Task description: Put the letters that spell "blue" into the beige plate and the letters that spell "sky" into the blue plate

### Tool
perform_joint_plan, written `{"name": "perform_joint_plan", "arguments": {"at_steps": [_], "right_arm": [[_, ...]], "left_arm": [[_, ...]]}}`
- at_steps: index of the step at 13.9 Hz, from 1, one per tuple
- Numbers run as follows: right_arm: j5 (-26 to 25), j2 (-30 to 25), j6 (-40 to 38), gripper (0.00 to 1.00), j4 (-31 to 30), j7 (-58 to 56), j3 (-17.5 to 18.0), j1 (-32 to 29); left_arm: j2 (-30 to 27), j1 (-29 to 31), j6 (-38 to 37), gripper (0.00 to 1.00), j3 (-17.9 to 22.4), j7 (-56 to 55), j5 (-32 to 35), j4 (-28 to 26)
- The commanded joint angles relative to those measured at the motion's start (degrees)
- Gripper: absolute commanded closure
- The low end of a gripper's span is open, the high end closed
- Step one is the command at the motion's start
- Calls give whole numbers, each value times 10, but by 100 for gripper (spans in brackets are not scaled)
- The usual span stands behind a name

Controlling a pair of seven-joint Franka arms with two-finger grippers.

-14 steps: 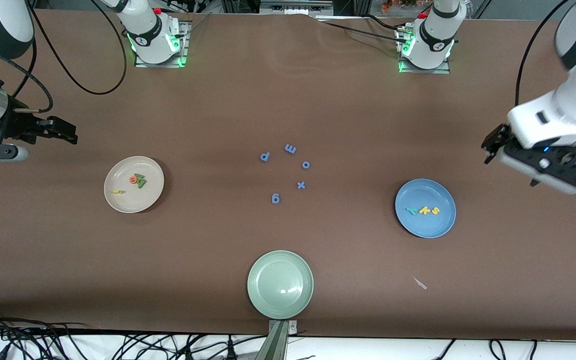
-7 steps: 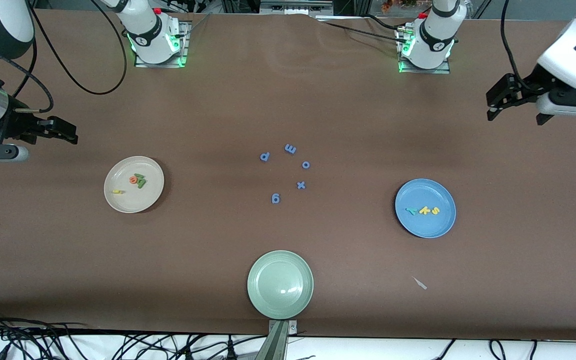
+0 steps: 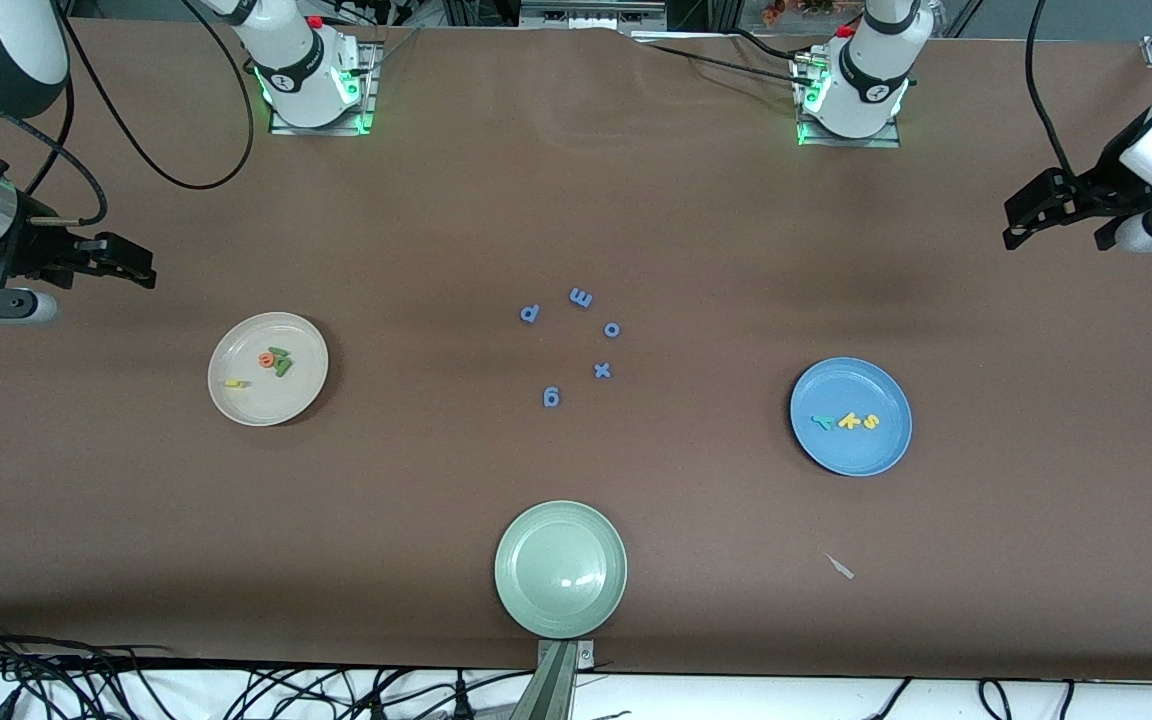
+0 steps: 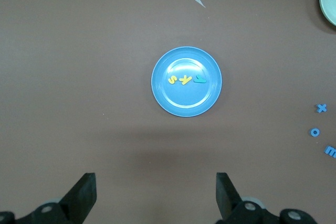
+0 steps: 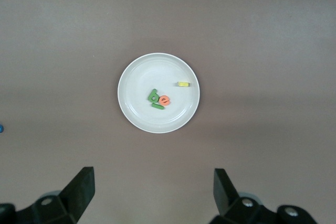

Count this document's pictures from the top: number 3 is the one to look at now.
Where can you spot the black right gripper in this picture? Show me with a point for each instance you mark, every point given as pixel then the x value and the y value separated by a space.
pixel 36 249

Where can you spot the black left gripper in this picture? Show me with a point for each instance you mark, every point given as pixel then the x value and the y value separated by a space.
pixel 1099 187

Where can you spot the green foam letter b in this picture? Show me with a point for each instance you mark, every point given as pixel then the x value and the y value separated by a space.
pixel 284 367

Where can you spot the yellow foam letter k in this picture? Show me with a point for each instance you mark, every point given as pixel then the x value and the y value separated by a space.
pixel 848 421

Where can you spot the teal foam letter y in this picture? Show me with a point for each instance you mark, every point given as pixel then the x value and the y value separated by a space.
pixel 822 421

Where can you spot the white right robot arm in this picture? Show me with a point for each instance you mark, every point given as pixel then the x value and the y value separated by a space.
pixel 301 80

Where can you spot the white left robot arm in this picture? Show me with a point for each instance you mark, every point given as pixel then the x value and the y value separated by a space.
pixel 866 80

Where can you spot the beige round plate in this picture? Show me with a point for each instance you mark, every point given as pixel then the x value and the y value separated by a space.
pixel 268 400

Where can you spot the brown table cover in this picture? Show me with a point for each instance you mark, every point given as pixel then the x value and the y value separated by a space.
pixel 136 520

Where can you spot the blue round plate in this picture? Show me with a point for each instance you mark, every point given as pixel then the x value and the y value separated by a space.
pixel 851 455

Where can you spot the orange dried flowers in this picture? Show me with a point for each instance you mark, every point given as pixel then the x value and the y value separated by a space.
pixel 796 8

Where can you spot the blue foam letter p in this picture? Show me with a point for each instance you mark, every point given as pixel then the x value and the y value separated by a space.
pixel 530 313

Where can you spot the small white paper scrap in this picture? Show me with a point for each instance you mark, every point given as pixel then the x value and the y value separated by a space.
pixel 841 568

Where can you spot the blue foam letter g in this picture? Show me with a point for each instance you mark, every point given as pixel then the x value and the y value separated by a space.
pixel 551 397

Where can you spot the blue foam letter m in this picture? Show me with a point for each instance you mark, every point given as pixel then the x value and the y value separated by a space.
pixel 581 297

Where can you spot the green round plate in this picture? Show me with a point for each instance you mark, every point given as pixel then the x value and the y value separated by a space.
pixel 561 569

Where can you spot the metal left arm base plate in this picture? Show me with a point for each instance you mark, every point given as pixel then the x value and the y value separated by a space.
pixel 886 141

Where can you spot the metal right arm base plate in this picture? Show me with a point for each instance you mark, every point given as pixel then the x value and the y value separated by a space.
pixel 366 118

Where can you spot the silver metal frame beam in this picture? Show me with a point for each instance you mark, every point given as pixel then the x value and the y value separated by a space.
pixel 591 12

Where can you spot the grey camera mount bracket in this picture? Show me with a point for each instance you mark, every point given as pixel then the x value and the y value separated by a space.
pixel 551 690

